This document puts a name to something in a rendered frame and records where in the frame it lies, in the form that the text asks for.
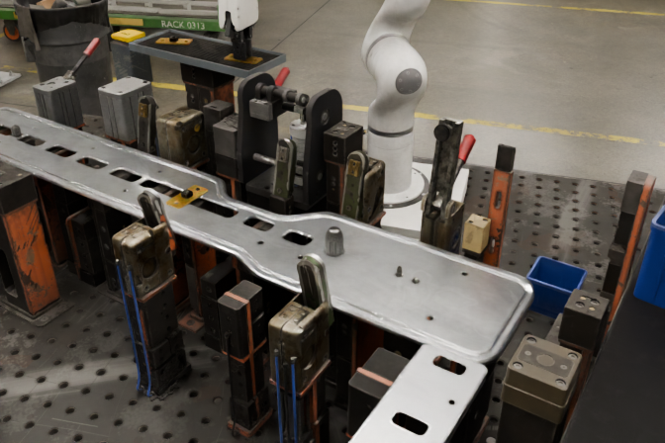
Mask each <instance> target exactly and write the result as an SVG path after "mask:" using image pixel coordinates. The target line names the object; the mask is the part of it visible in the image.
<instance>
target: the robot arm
mask: <svg viewBox="0 0 665 443"><path fill-rule="evenodd" d="M429 2H430V0H385V2H384V4H383V6H382V7H381V9H380V11H379V12H378V14H377V16H376V17H375V19H374V21H373V22H372V24H371V26H370V28H369V29H368V31H367V34H366V36H365V38H364V41H363V44H362V49H361V57H362V61H363V63H364V65H365V67H366V69H367V70H368V71H369V73H370V74H371V75H372V77H373V78H374V79H375V81H376V85H377V96H376V99H375V100H374V101H373V102H372V103H371V104H370V106H369V109H368V118H367V155H368V156H369V157H372V158H376V159H379V160H383V161H384V162H385V164H386V166H385V189H384V204H401V203H405V202H409V201H410V200H412V199H414V198H416V197H417V196H418V195H419V194H420V193H421V192H422V191H423V189H424V185H425V183H424V179H423V177H422V176H421V175H420V174H419V173H418V172H417V171H415V170H414V169H412V164H413V142H414V121H415V108H416V106H417V104H418V102H419V101H420V100H421V98H422V97H423V95H424V93H425V92H426V89H427V85H428V73H427V68H426V65H425V62H424V60H423V59H422V57H421V56H420V55H419V53H418V52H417V51H416V50H415V49H414V48H413V47H412V46H411V45H410V36H411V33H412V30H413V28H414V26H415V24H416V22H417V21H418V19H419V18H420V17H421V15H422V14H423V13H424V12H425V10H426V9H427V7H428V4H429ZM257 20H258V2H257V0H219V24H220V28H221V29H222V30H224V29H226V30H225V37H227V38H230V39H231V42H232V43H233V53H234V59H241V60H246V54H247V53H248V56H252V46H251V39H252V29H253V27H254V25H255V24H256V21H257ZM235 32H237V33H238V34H237V33H235Z"/></svg>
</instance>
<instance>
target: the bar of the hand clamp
mask: <svg viewBox="0 0 665 443"><path fill-rule="evenodd" d="M463 124H464V122H463V121H460V120H456V119H452V118H449V117H443V118H442V119H440V120H439V123H438V125H437V126H436V127H435V128H434V131H433V133H434V136H435V138H436V143H435V150H434V156H433V163H432V170H431V175H430V182H429V189H428V196H427V208H426V214H427V215H430V214H431V213H432V212H433V211H434V208H433V206H432V202H433V201H435V199H436V192H440V193H444V194H443V200H442V207H441V213H440V218H441V219H443V220H444V219H445V217H444V215H445V208H446V206H447V204H448V202H449V201H450V200H451V197H452V190H453V184H454V178H455V172H456V166H457V160H458V154H459V148H460V141H461V136H462V130H463Z"/></svg>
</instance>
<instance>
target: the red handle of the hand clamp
mask: <svg viewBox="0 0 665 443"><path fill-rule="evenodd" d="M475 141H476V138H475V137H474V135H472V134H467V135H466V136H465V137H464V139H463V140H462V142H461V144H460V148H459V154H458V160H457V166H456V172H455V178H454V183H455V181H456V179H457V177H458V174H459V172H460V170H461V168H462V166H463V164H465V162H466V160H467V158H468V156H469V154H470V152H471V150H472V148H473V145H474V143H475ZM443 194H444V193H440V192H438V194H437V197H436V199H435V201H433V202H432V206H433V208H434V209H435V210H438V211H441V207H442V200H443Z"/></svg>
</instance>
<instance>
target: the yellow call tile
mask: <svg viewBox="0 0 665 443"><path fill-rule="evenodd" d="M111 37H112V39H114V40H119V41H123V42H125V43H130V42H133V41H134V40H137V39H140V38H143V37H145V33H144V32H141V31H136V30H132V29H126V30H123V31H120V32H117V33H114V34H112V35H111Z"/></svg>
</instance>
